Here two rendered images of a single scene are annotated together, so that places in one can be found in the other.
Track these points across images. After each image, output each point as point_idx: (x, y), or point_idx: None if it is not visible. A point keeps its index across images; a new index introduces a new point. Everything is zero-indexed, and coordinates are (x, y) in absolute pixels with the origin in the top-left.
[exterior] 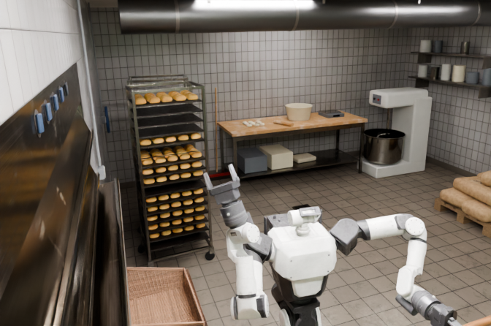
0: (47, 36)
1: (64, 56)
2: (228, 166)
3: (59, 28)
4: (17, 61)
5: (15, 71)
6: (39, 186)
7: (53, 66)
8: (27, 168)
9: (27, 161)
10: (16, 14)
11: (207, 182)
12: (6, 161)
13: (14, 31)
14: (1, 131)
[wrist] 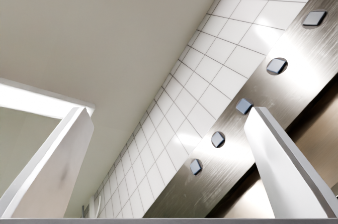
0: (225, 66)
1: None
2: (92, 131)
3: None
4: (169, 156)
5: (168, 163)
6: (198, 212)
7: (245, 69)
8: (178, 207)
9: (178, 203)
10: (170, 132)
11: (265, 180)
12: (158, 213)
13: (168, 143)
14: (155, 203)
